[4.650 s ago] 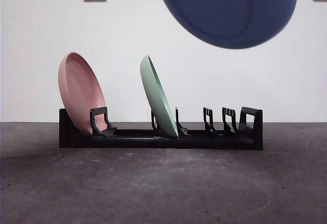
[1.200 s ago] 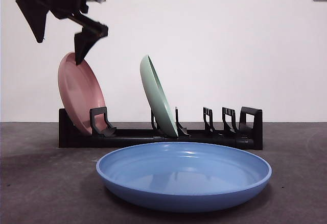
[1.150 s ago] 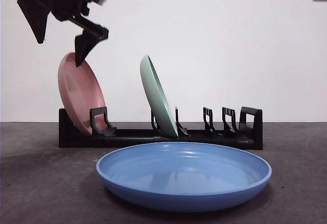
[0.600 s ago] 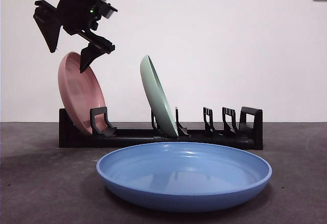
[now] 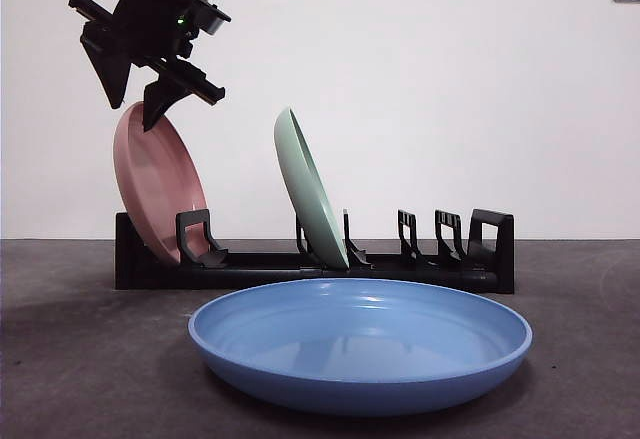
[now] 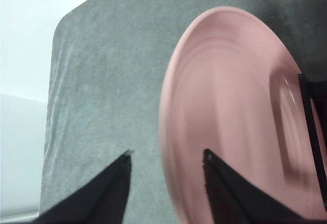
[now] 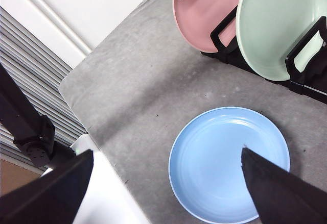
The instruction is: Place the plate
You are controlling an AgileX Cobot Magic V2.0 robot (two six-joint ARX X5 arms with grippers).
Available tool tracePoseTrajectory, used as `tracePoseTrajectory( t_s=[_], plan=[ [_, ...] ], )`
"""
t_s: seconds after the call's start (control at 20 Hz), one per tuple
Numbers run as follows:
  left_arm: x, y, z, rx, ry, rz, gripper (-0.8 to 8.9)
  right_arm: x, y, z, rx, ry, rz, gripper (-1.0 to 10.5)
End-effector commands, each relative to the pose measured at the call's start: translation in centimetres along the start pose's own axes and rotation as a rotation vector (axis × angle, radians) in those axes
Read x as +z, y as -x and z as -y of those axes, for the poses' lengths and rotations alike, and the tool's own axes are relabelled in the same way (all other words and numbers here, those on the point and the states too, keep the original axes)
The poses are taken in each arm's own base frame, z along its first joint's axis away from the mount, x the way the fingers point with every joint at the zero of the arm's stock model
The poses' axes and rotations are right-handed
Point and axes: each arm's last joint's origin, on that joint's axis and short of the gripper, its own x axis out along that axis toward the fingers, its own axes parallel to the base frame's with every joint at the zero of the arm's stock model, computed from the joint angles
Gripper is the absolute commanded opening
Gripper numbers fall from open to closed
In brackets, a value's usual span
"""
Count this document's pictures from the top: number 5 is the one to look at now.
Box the pink round plate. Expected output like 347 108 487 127
112 101 209 266

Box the green round plate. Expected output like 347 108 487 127
273 106 350 269

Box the blue round plate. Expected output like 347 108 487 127
187 278 534 418

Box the black plate rack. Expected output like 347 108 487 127
115 207 516 295

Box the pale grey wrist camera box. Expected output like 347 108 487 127
192 0 233 36

